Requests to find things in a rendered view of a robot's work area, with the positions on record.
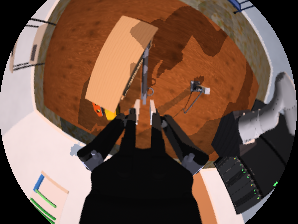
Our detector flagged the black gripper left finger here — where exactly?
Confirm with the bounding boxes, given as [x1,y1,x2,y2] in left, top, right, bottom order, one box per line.
[77,99,140,178]

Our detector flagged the brown wooden cabinet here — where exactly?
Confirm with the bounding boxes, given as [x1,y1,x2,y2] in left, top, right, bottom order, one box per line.
[85,16,158,113]

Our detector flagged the orange spirit level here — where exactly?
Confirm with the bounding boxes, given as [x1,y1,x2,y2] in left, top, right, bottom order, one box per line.
[92,102,104,116]

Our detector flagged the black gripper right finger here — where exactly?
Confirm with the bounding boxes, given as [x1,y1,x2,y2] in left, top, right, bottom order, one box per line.
[150,100,209,179]

